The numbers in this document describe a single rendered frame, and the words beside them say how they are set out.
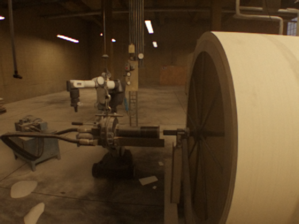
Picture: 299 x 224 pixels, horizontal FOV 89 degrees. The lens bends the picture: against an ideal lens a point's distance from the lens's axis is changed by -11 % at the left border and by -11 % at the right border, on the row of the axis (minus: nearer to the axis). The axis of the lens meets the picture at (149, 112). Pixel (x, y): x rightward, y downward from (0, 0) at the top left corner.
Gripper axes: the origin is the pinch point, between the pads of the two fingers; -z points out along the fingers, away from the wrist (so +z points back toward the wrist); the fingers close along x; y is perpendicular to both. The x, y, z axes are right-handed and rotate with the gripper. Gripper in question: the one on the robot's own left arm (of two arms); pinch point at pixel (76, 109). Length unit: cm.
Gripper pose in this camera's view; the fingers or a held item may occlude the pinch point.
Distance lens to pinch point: 169.7
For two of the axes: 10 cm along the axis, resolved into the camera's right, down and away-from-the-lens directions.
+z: 0.0, -9.7, -2.3
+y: 10.0, 0.2, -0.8
